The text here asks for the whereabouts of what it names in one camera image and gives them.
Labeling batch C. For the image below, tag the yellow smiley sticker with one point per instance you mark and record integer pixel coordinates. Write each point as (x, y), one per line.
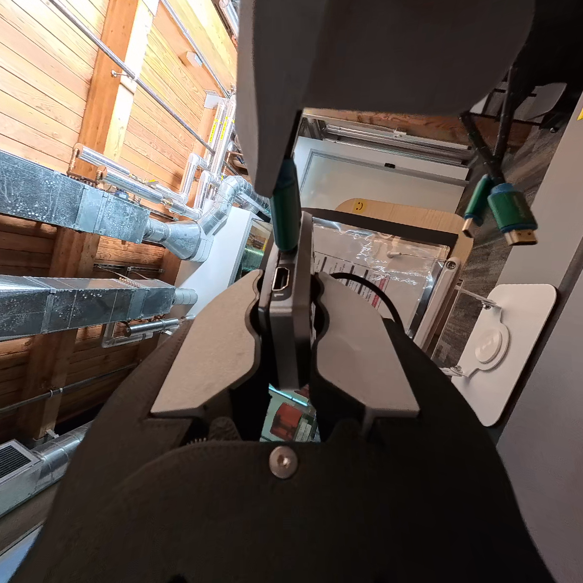
(360, 206)

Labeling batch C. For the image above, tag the rectangular metal air duct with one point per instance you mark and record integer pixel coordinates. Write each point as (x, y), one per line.
(68, 305)
(45, 196)

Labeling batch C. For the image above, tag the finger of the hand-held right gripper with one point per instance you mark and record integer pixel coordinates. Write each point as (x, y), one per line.
(364, 54)

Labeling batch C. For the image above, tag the round spiral air duct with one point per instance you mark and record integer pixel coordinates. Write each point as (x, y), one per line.
(45, 464)

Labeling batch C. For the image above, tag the silver ventilation duct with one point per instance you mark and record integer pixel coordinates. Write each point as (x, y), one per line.
(200, 227)

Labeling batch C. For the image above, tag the instruction sheet display stand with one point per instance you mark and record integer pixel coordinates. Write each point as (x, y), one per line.
(387, 255)

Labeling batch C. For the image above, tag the silver adapter hub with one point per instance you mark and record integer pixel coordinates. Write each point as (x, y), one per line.
(287, 341)

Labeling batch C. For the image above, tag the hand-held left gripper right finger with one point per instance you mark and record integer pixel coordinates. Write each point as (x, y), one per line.
(360, 360)

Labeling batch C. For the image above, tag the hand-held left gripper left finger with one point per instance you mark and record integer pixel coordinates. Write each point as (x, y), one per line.
(209, 355)

